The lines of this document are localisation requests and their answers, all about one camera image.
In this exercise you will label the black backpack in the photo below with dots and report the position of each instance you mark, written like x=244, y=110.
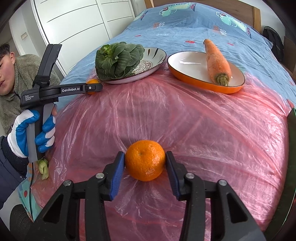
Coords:
x=274, y=38

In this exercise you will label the blue white gloved left hand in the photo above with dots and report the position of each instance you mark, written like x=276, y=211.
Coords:
x=18, y=138

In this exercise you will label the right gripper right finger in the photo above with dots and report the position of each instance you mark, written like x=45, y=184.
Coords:
x=230, y=219

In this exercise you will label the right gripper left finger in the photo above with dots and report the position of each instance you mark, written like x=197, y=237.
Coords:
x=59, y=219

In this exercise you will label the orange carrot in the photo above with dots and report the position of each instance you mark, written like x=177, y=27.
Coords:
x=218, y=67

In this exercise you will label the dark blue sleeve forearm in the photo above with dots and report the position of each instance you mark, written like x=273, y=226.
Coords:
x=13, y=171

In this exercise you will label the orange white oval dish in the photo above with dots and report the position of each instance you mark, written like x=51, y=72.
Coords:
x=191, y=68

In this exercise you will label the person in grey fleece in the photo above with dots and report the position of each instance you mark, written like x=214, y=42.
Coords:
x=17, y=75

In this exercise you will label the blue cartoon bedsheet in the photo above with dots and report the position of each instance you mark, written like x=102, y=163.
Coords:
x=186, y=30

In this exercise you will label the pale green vegetable piece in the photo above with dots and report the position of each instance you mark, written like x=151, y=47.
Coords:
x=43, y=168

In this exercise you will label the green leafy vegetable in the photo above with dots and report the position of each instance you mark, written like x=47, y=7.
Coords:
x=118, y=60

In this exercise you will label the patterned white bowl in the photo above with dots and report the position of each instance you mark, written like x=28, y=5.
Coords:
x=152, y=60

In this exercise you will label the white wardrobe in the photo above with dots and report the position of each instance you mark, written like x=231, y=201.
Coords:
x=80, y=26

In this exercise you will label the pink plastic sheet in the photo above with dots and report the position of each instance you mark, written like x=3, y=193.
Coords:
x=242, y=138

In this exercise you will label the large orange tangerine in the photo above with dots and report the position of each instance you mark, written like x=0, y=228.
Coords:
x=145, y=160

